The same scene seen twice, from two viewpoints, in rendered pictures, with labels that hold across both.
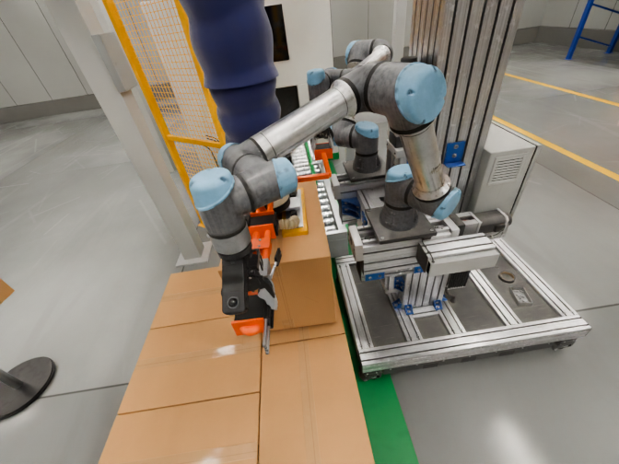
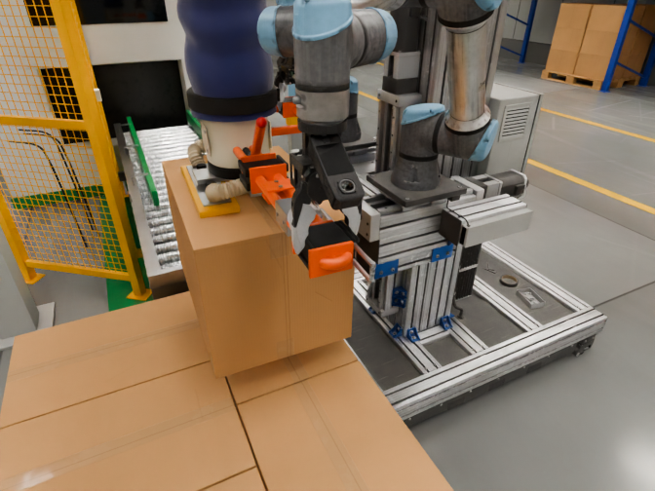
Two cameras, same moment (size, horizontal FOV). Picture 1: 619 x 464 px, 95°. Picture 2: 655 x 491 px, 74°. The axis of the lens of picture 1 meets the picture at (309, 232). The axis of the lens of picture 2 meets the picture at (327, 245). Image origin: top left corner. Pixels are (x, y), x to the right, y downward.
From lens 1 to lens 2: 0.47 m
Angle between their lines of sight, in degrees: 22
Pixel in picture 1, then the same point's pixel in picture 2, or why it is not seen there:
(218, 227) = (332, 70)
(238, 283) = (344, 164)
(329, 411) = (375, 459)
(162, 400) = not seen: outside the picture
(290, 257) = not seen: hidden behind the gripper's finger
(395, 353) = (414, 391)
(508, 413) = (556, 438)
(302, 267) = not seen: hidden behind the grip
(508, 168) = (516, 121)
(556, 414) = (601, 425)
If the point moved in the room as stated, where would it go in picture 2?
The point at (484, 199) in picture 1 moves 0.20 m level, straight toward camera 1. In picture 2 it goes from (495, 160) to (501, 181)
